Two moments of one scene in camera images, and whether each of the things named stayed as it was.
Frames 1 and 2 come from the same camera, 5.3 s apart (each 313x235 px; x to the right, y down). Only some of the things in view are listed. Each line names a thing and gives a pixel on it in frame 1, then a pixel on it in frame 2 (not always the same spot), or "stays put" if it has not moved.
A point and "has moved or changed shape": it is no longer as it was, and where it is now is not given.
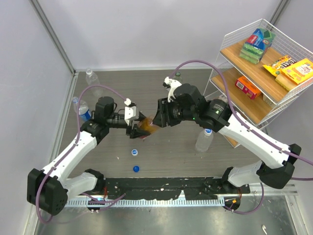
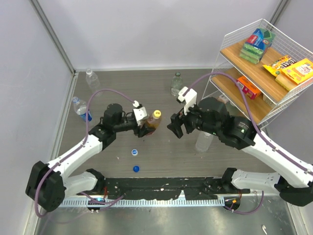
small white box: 223,97 stays put
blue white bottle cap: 134,152 stays put
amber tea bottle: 146,124 has moved or changed shape
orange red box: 247,88 stays put
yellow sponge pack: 295,74 stays put
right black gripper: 163,118 -> 177,120
